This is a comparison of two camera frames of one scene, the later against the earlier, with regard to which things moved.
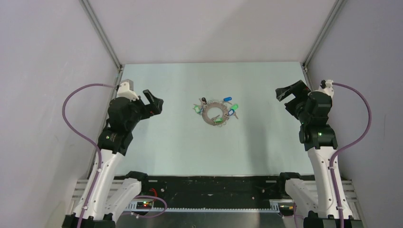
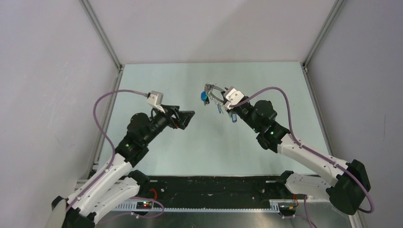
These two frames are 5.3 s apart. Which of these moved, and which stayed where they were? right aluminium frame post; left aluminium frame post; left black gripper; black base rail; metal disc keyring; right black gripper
Moved: right black gripper; left black gripper; metal disc keyring
Stayed: black base rail; left aluminium frame post; right aluminium frame post
